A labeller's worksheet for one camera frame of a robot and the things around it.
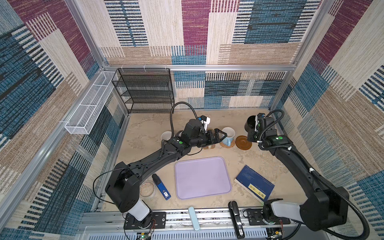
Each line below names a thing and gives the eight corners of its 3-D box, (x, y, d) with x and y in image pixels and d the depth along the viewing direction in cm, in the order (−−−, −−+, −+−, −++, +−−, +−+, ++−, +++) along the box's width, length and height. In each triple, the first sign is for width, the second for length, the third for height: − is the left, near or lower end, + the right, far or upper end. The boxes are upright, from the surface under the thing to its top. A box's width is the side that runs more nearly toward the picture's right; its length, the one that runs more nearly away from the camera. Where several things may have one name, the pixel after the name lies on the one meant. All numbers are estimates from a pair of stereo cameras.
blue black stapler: (167, 201, 81) (165, 198, 77) (152, 178, 89) (150, 175, 85) (172, 196, 82) (171, 194, 79) (158, 175, 90) (156, 171, 86)
